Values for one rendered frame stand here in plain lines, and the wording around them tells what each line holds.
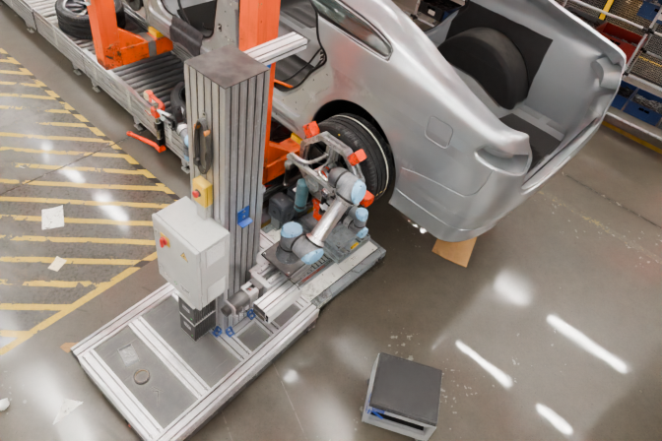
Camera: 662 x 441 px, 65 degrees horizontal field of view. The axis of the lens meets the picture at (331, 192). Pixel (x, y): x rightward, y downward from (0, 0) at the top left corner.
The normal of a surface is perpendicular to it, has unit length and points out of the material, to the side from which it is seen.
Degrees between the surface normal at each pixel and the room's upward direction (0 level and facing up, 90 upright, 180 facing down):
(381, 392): 0
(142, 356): 0
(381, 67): 78
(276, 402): 0
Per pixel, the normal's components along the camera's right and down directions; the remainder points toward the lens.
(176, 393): 0.15, -0.71
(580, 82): -0.69, 0.43
